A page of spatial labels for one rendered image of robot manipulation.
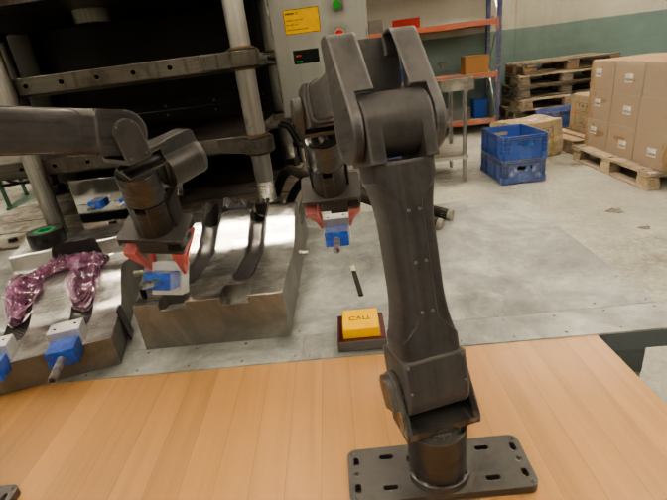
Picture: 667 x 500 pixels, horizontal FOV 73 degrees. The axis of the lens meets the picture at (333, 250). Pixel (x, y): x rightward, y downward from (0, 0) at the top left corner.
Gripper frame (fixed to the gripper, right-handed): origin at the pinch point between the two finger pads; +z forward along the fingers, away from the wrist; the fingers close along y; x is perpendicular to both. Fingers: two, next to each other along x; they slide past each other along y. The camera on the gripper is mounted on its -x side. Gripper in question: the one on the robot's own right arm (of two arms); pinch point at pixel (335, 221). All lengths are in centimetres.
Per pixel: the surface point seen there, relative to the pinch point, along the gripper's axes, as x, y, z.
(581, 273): 8.6, -46.0, 13.2
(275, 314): 17.1, 11.7, 3.0
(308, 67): -77, 6, 11
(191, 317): 16.6, 26.3, 2.0
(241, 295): 12.1, 18.1, 3.2
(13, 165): -64, 107, 23
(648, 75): -253, -242, 149
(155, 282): 16.6, 27.8, -9.1
